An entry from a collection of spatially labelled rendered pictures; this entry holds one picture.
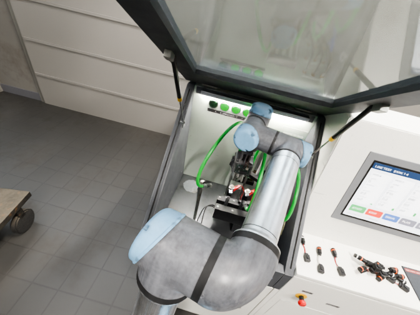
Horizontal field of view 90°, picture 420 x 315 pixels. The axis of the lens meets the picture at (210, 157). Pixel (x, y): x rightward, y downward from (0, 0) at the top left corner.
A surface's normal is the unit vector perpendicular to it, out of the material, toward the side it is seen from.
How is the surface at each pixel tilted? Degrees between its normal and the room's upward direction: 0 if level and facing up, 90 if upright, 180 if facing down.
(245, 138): 90
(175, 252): 33
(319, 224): 76
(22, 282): 0
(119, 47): 90
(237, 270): 23
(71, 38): 90
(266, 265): 39
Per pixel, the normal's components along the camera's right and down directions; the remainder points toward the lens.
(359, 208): -0.16, 0.40
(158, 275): -0.33, 0.19
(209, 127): -0.21, 0.59
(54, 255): 0.18, -0.76
